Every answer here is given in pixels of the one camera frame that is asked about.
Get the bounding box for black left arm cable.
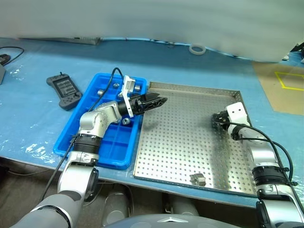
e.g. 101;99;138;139
38;67;125;203

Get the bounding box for blue plastic compartment tray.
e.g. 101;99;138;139
53;72;148;170

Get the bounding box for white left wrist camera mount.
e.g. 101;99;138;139
117;75;136;118

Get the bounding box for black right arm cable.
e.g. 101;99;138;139
234;123;299;187

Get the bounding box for yellow tape square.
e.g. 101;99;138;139
275;71;304;91

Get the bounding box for dark grey handheld controller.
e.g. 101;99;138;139
46;72;83;111

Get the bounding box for dark rounded grey shape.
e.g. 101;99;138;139
102;190;131;226
169;196;200;217

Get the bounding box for white tape roll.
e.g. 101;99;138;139
189;44;207;56

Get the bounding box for perforated steel tray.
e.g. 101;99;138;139
133;82;258;196

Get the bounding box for brown cardboard sheet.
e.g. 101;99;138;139
251;60;304;116

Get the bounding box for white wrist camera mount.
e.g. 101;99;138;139
225;102;251;127
117;75;136;118

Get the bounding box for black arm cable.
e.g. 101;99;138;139
234;123;299;187
38;67;125;203

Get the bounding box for thin black table cable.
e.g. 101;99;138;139
0;46;26;65

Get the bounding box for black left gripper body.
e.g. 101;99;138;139
129;95;148;118

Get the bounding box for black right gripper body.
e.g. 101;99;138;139
216;110;230;126

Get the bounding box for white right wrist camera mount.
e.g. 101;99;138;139
225;102;251;127

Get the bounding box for small black device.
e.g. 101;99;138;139
0;54;11;67

